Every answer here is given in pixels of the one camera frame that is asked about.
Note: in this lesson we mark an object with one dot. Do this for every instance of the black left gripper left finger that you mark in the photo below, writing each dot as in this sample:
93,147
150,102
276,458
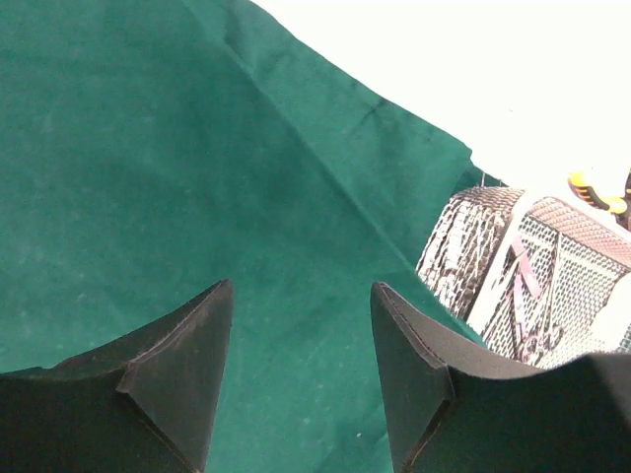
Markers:
144,402

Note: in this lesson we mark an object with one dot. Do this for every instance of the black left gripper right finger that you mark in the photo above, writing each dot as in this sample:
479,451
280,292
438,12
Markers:
454,406

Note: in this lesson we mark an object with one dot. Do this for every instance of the dark green surgical cloth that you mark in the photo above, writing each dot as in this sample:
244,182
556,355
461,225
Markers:
152,148

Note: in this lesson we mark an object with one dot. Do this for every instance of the steel surgical scissors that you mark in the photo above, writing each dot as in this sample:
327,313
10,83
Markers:
536,333

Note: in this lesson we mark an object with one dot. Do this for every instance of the steel mesh instrument tray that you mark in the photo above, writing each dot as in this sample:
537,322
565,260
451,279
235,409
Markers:
468,264

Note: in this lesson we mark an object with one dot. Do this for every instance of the white gauze pad top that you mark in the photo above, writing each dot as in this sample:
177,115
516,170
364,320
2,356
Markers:
611,325

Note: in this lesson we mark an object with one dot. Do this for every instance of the yellow black needle-nose pliers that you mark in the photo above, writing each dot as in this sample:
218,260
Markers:
616,205

